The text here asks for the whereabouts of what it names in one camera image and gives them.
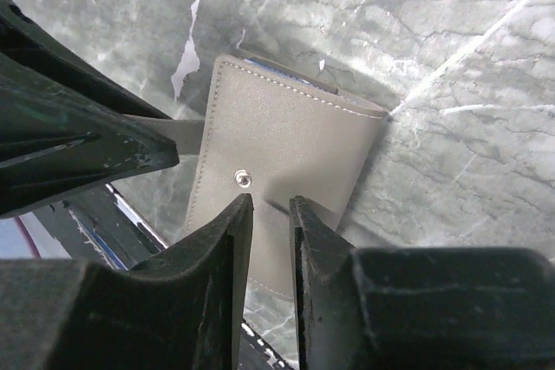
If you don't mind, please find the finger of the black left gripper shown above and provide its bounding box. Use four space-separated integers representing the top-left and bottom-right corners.
1 66 179 217
1 0 170 120

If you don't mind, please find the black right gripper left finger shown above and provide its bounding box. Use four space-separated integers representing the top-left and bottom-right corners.
1 193 253 369

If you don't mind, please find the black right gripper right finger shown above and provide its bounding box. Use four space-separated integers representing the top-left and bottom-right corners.
290 197 554 369

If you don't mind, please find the blue silver card holder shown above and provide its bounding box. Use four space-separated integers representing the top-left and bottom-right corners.
179 55 386 301

